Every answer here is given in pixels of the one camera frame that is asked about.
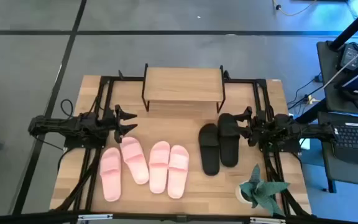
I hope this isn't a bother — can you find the black slide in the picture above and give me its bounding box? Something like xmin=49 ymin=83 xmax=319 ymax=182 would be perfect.
xmin=198 ymin=123 xmax=221 ymax=177
xmin=217 ymin=112 xmax=241 ymax=168

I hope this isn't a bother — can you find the dark grey side desk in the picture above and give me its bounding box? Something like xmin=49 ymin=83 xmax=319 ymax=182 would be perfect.
xmin=316 ymin=40 xmax=358 ymax=194

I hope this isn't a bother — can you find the white plant pot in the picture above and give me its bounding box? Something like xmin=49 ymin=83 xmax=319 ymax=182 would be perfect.
xmin=234 ymin=180 xmax=254 ymax=205

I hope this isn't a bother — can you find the wooden shelf with black frame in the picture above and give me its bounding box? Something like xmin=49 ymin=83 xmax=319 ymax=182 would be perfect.
xmin=140 ymin=63 xmax=227 ymax=114

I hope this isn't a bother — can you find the white thin rod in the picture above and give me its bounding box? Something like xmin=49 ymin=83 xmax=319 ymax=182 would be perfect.
xmin=321 ymin=40 xmax=358 ymax=90

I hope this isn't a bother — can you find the black diagonal pole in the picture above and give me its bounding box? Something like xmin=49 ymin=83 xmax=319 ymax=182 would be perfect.
xmin=329 ymin=0 xmax=358 ymax=50

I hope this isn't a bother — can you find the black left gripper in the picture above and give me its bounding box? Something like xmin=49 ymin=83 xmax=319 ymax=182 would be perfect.
xmin=112 ymin=104 xmax=139 ymax=144

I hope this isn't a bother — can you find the black metal rig frame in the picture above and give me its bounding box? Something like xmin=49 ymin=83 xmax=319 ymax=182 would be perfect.
xmin=50 ymin=70 xmax=313 ymax=218

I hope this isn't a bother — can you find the black keyboard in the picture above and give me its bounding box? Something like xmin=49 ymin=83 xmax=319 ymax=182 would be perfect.
xmin=333 ymin=123 xmax=358 ymax=167

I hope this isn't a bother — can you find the yellow floor cable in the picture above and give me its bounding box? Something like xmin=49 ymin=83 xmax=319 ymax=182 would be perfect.
xmin=272 ymin=0 xmax=318 ymax=17

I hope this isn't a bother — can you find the pink slide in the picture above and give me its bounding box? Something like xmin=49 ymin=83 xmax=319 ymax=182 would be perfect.
xmin=119 ymin=136 xmax=150 ymax=185
xmin=99 ymin=147 xmax=122 ymax=202
xmin=167 ymin=144 xmax=190 ymax=200
xmin=149 ymin=141 xmax=171 ymax=195

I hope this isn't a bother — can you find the black floor cable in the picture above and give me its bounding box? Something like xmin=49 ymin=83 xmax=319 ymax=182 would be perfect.
xmin=287 ymin=73 xmax=324 ymax=110

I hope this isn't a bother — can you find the green artificial plant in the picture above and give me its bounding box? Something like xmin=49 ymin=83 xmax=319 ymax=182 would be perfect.
xmin=239 ymin=164 xmax=291 ymax=218

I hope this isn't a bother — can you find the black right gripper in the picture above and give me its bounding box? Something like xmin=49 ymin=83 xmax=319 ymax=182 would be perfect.
xmin=232 ymin=105 xmax=261 ymax=147

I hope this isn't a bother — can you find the black power adapter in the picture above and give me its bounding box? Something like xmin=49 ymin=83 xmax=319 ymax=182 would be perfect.
xmin=339 ymin=43 xmax=358 ymax=71

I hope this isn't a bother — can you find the silver aluminium bracket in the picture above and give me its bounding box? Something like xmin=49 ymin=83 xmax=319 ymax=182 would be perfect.
xmin=77 ymin=213 xmax=114 ymax=222
xmin=249 ymin=217 xmax=287 ymax=224

